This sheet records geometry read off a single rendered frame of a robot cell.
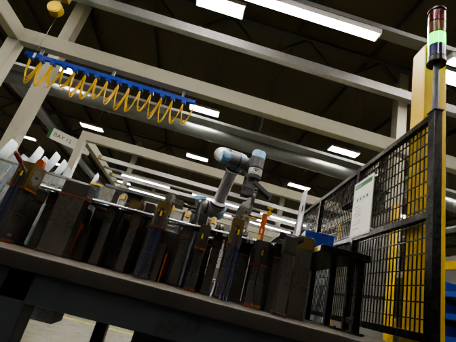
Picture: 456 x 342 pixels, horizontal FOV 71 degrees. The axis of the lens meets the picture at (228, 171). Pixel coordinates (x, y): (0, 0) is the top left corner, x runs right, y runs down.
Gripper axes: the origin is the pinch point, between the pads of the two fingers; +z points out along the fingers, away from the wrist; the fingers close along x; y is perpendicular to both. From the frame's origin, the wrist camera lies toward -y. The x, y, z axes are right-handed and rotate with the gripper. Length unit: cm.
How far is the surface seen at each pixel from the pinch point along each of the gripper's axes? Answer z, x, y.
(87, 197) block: 15, 15, 76
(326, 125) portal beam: -222, -259, -105
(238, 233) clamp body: 15.2, 22.0, 4.9
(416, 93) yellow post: -62, 44, -58
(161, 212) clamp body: 13.9, 19.0, 40.6
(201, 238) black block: 20.4, 17.6, 20.0
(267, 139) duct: -397, -695, -59
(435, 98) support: -48, 60, -56
